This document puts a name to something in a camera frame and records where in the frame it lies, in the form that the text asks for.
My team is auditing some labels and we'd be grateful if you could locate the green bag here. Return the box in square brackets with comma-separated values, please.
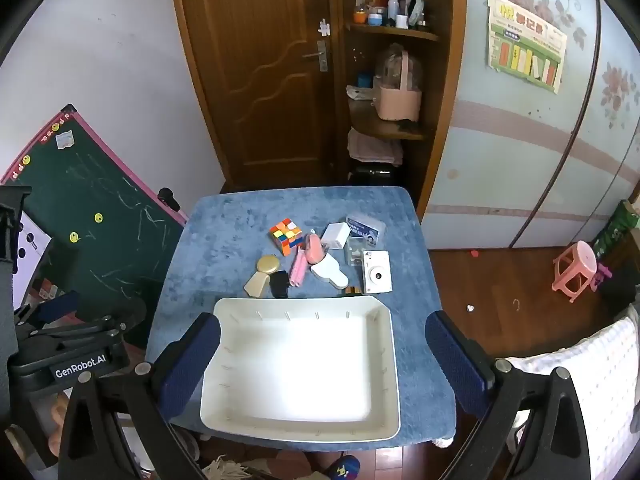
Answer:
[592, 200, 636, 261]

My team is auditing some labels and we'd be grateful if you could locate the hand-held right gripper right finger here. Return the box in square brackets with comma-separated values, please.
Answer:
[425, 310, 601, 480]

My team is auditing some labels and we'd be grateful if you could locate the white panel with black dots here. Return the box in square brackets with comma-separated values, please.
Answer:
[12, 210, 53, 276]

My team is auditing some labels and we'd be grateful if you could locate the small clear plastic box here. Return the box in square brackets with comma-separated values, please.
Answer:
[345, 237, 368, 267]

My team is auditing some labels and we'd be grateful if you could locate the colourful puzzle cube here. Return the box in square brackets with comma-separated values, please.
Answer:
[269, 217, 306, 257]

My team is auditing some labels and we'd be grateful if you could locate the white checked cloth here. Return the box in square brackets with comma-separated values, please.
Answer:
[502, 305, 640, 480]

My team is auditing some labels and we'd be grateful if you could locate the pink basket with handle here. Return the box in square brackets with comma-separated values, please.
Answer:
[372, 45, 425, 122]

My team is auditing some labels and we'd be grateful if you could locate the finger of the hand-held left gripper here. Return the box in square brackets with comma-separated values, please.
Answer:
[15, 297, 148, 347]

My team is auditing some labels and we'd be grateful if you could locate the person's left hand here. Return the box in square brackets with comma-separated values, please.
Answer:
[50, 392, 73, 461]

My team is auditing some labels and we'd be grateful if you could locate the green chalkboard with pink frame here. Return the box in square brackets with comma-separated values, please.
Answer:
[0, 104, 190, 356]

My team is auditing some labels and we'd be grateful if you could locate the brown wooden shelf unit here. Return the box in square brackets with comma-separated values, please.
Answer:
[330, 0, 468, 221]

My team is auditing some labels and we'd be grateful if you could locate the black clamp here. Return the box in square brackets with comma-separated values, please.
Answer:
[157, 187, 182, 213]

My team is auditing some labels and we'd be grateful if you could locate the pink tape dispenser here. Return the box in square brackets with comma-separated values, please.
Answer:
[305, 232, 326, 265]

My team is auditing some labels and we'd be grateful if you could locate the folded pink towel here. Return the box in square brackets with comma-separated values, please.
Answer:
[347, 127, 403, 166]

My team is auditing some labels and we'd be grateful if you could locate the black hair comb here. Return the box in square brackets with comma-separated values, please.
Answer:
[269, 270, 292, 300]

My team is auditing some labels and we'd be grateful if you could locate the white plastic tray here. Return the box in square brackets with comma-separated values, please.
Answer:
[200, 296, 402, 443]

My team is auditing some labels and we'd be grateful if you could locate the brown wooden door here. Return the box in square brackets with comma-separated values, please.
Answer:
[168, 0, 346, 193]

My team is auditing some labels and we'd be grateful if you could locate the pink hair roller clip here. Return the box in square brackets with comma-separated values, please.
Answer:
[289, 247, 308, 288]

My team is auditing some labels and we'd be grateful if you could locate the blue plush tablecloth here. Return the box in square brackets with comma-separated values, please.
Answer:
[145, 186, 458, 453]

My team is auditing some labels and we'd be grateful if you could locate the white instant camera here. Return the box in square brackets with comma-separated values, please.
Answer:
[361, 250, 393, 295]

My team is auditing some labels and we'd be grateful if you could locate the beige fan-shaped comb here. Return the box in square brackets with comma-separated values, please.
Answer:
[244, 272, 271, 298]

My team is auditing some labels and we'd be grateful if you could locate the clear box with blue label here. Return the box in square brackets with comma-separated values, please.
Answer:
[346, 213, 387, 241]

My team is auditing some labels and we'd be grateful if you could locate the silver door handle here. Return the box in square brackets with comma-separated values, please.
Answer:
[302, 40, 331, 73]

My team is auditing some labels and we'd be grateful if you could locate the blue slipper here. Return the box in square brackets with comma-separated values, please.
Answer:
[322, 455, 361, 480]

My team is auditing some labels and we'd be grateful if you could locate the white oblong plastic case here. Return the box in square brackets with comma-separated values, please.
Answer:
[310, 254, 350, 290]

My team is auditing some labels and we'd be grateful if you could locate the floral wardrobe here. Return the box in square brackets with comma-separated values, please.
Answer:
[420, 0, 640, 251]

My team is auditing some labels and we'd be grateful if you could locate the wall poster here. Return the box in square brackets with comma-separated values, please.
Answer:
[486, 0, 568, 95]

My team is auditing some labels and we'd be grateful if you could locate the pink plastic stool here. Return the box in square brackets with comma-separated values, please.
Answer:
[551, 240, 598, 303]

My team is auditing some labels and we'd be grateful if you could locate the group of bottles and jars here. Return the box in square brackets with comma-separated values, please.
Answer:
[350, 0, 431, 30]

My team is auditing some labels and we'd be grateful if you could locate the white charger block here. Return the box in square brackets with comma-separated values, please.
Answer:
[320, 222, 350, 251]

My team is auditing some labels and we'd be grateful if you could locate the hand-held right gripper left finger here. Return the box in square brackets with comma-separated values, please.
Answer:
[57, 312, 223, 480]

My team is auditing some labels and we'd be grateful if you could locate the beige fringe mop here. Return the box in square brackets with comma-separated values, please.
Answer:
[202, 455, 251, 480]

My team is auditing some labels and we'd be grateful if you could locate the black pot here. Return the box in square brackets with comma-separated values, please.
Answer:
[348, 164, 393, 186]

